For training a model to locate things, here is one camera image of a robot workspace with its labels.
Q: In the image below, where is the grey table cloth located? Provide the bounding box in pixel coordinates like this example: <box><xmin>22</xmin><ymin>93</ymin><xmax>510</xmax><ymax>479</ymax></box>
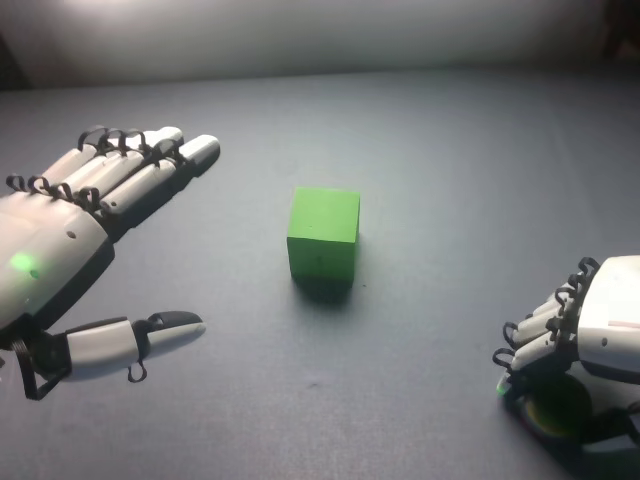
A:
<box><xmin>0</xmin><ymin>64</ymin><xmax>640</xmax><ymax>480</ymax></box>

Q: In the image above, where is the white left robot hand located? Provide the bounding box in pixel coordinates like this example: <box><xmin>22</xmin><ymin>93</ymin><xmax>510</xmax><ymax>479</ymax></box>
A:
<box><xmin>0</xmin><ymin>124</ymin><xmax>222</xmax><ymax>402</ymax></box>

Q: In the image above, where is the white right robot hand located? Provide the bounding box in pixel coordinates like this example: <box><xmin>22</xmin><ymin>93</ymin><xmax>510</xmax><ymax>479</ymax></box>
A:
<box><xmin>492</xmin><ymin>254</ymin><xmax>640</xmax><ymax>456</ymax></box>

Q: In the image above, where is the white curved backdrop sheet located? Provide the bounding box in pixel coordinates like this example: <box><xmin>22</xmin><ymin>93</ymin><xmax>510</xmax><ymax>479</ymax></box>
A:
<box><xmin>0</xmin><ymin>0</ymin><xmax>640</xmax><ymax>92</ymax></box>

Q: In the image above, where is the green cube block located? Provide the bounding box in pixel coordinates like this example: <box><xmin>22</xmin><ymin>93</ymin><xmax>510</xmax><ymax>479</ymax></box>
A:
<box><xmin>286</xmin><ymin>186</ymin><xmax>362</xmax><ymax>290</ymax></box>

